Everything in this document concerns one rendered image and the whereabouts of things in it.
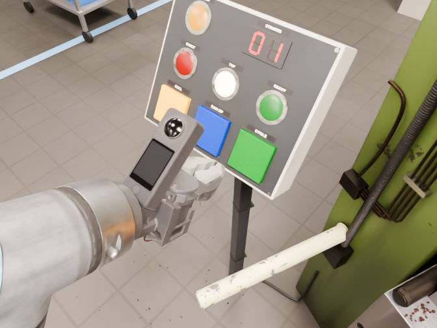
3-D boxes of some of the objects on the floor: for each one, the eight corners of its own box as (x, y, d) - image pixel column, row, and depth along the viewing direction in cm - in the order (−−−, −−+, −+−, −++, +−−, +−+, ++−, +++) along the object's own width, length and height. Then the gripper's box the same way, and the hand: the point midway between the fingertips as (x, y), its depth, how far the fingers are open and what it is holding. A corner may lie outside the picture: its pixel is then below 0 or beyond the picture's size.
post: (232, 286, 148) (250, 77, 65) (228, 278, 150) (240, 66, 67) (240, 282, 149) (268, 72, 66) (236, 274, 151) (258, 61, 68)
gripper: (79, 227, 41) (188, 185, 59) (129, 274, 38) (230, 214, 55) (90, 167, 38) (203, 140, 55) (147, 213, 34) (249, 168, 51)
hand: (218, 164), depth 53 cm, fingers closed
